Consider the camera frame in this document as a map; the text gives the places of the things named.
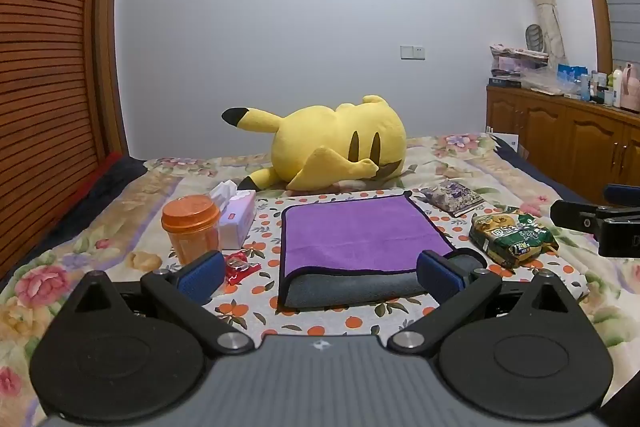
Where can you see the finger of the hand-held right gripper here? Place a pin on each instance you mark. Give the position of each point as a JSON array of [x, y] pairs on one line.
[[575, 213], [622, 195]]

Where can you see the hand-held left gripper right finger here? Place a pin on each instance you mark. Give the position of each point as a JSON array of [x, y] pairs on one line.
[[439, 276]]

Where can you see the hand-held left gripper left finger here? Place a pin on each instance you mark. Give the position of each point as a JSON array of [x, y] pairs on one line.
[[202, 276]]

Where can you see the purple and grey towel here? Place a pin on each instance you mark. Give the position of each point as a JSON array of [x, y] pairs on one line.
[[357, 227]]

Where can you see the red snack packet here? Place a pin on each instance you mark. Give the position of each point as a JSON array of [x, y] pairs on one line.
[[241, 268]]

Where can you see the orange plastic cup with lid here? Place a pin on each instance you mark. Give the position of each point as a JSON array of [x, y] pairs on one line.
[[192, 227]]

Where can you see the green snack packet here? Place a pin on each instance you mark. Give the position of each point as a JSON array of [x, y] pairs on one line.
[[512, 237]]

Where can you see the orange fruit print cloth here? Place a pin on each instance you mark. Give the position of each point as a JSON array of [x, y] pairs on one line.
[[265, 252]]

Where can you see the pink tissue box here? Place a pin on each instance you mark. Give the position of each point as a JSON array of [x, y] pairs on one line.
[[239, 219]]

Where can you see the purple printed packet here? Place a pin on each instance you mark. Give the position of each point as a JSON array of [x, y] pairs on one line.
[[452, 198]]

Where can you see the wooden cabinet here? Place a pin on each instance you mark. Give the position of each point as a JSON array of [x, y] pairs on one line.
[[560, 132]]

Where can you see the white cardboard box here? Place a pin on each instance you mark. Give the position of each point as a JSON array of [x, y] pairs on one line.
[[506, 141]]

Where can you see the floral bed sheet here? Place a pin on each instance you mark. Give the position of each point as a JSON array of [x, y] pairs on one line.
[[100, 247]]

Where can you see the row of cosmetic bottles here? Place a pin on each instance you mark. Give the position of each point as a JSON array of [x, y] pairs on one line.
[[602, 89]]

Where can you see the pink bottle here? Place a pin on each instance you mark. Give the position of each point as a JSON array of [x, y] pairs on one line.
[[632, 87]]

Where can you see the blue and white packets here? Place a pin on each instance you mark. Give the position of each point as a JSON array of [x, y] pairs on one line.
[[571, 77]]

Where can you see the pile of printed bags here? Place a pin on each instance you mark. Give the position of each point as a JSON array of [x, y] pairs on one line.
[[515, 59]]

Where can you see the yellow plush toy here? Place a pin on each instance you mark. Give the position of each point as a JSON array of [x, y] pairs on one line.
[[330, 142]]

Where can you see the round grey fan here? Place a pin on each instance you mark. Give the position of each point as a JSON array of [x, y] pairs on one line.
[[533, 38]]

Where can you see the wooden louvered wardrobe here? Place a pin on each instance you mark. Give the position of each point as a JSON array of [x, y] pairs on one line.
[[45, 82]]

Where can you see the white wall switch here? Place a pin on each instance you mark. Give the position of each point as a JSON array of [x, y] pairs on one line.
[[412, 52]]

